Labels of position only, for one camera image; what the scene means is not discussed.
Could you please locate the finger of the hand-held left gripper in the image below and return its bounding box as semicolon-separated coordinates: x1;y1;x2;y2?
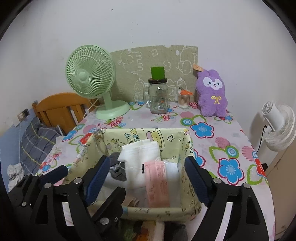
91;187;126;232
43;165;68;186

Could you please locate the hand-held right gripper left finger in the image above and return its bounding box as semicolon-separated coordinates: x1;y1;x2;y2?
30;156;110;241

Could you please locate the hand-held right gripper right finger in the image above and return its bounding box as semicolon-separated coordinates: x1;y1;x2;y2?
184;156;270;241

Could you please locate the grey sock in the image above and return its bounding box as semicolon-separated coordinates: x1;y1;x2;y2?
109;153;127;181

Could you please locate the pink packet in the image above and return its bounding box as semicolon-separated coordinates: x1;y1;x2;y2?
142;161;170;208

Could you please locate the yellow printed fabric storage box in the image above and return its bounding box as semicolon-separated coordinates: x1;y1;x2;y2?
69;128;203;222

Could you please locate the white towel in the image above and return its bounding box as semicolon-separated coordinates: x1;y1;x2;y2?
102;139;182;204

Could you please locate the grey plaid blanket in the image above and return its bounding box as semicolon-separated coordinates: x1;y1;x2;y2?
20;116;66;175

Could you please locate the white crumpled cloth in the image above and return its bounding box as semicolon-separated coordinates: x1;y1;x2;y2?
7;163;25;189

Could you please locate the wooden chair back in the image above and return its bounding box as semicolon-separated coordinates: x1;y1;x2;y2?
32;93;100;135

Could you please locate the cotton swab jar orange lid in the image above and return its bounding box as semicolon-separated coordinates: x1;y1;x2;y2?
178;88;193;108

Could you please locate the purple plush bunny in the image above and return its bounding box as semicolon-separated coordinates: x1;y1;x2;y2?
193;64;229;117

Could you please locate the beige door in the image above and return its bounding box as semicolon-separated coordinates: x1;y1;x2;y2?
266;148;295;232

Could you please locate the glass mug jar green cap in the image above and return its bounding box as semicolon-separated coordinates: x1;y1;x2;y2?
143;66;169;114

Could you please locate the white standing fan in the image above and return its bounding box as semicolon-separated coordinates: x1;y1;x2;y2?
255;101;296;153

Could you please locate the green desk fan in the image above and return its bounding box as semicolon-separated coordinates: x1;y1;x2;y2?
65;45;130;120

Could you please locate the green printed board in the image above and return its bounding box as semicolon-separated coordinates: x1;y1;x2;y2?
110;45;199;102

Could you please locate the wall socket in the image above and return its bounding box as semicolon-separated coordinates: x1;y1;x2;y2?
18;109;29;122

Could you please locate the cream fan cable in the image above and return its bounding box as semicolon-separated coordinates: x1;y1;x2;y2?
82;98;101;118

